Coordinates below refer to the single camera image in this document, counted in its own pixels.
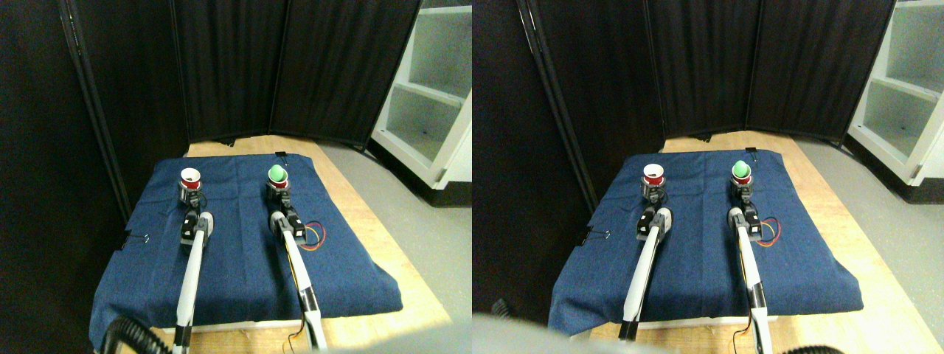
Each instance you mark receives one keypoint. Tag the black curtain stand pole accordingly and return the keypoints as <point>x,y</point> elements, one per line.
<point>88,88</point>
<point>552,92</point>

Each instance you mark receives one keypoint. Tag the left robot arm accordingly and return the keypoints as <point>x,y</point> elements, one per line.
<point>190,287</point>
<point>643,280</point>

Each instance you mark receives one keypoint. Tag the white shelf unit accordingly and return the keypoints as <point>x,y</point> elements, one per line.
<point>442,66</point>
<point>911,66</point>

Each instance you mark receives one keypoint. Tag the red cup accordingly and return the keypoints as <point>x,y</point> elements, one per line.
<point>654,174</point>
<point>191,177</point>
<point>278,185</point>
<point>742,181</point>

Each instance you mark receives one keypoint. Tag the green ball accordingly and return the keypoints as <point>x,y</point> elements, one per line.
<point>278,173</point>
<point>741,169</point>

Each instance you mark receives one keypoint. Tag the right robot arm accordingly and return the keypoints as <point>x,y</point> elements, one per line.
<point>748,280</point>
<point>299,273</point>

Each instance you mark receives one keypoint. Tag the dark blue cloth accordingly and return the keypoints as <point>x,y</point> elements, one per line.
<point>700,265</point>
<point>243,265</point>

